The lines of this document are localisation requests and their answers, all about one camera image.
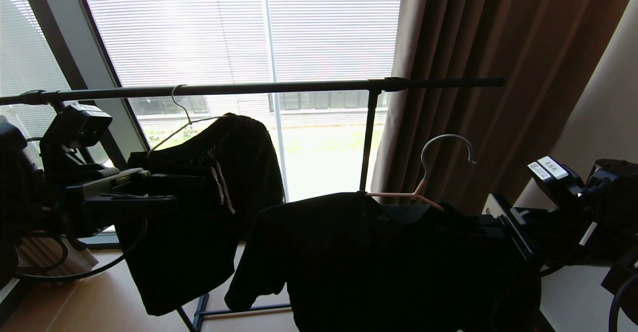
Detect black garment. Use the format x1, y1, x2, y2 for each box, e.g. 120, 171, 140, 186
224, 191, 542, 332
116, 113, 286, 317

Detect pink clothes hanger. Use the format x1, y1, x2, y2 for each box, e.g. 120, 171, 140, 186
365, 134, 478, 212
147, 85, 235, 157

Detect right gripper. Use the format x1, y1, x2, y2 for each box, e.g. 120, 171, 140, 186
482, 192, 596, 273

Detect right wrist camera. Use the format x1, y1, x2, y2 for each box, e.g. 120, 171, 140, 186
527, 156, 585, 209

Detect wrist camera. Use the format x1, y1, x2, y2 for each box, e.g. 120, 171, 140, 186
527, 156, 585, 209
39, 103, 114, 183

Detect brown curtain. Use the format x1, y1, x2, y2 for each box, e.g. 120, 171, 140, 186
371, 0, 638, 218
17, 232, 99, 287

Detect window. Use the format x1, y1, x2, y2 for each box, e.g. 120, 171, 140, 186
0, 0, 405, 248

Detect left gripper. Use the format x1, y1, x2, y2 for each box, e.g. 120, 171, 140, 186
42, 167, 178, 239

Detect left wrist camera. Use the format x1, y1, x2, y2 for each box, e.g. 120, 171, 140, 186
39, 103, 114, 183

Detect black clothes rack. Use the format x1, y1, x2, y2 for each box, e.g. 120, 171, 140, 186
0, 77, 505, 332

